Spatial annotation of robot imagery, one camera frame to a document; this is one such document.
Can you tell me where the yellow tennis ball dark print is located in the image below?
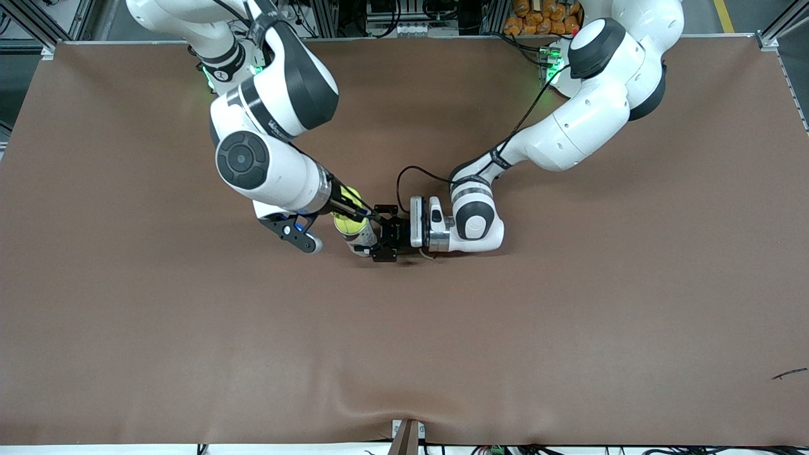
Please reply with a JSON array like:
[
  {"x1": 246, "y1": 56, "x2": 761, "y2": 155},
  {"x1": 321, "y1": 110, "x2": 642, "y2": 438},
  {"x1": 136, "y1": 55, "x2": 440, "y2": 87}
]
[{"x1": 331, "y1": 183, "x2": 369, "y2": 236}]

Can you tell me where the blue white tennis ball can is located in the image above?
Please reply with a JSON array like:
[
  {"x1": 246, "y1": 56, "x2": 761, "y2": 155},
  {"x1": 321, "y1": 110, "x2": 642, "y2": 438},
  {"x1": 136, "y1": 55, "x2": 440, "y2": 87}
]
[{"x1": 341, "y1": 216, "x2": 380, "y2": 257}]

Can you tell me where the brown table cover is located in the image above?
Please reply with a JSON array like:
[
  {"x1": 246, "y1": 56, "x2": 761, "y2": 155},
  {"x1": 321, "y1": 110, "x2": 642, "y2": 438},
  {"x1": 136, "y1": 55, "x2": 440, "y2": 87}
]
[{"x1": 0, "y1": 35, "x2": 809, "y2": 446}]

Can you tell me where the pile of orange bags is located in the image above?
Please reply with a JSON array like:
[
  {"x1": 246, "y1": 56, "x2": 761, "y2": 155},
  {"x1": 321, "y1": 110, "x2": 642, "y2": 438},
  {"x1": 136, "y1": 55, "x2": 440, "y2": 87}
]
[{"x1": 504, "y1": 0, "x2": 582, "y2": 36}]

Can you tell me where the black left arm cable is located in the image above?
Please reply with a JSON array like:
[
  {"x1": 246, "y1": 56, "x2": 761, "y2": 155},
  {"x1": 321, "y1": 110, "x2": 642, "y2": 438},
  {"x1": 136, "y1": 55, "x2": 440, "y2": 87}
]
[{"x1": 396, "y1": 63, "x2": 573, "y2": 215}]

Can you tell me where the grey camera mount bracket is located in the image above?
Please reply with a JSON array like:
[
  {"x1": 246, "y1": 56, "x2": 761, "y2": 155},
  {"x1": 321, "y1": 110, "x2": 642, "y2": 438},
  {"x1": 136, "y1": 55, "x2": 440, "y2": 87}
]
[{"x1": 391, "y1": 418, "x2": 426, "y2": 455}]

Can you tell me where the aluminium frame profile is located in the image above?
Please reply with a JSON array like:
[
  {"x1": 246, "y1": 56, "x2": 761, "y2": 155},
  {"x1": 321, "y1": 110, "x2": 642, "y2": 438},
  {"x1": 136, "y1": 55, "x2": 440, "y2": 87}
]
[
  {"x1": 755, "y1": 0, "x2": 809, "y2": 51},
  {"x1": 0, "y1": 0, "x2": 95, "y2": 61}
]

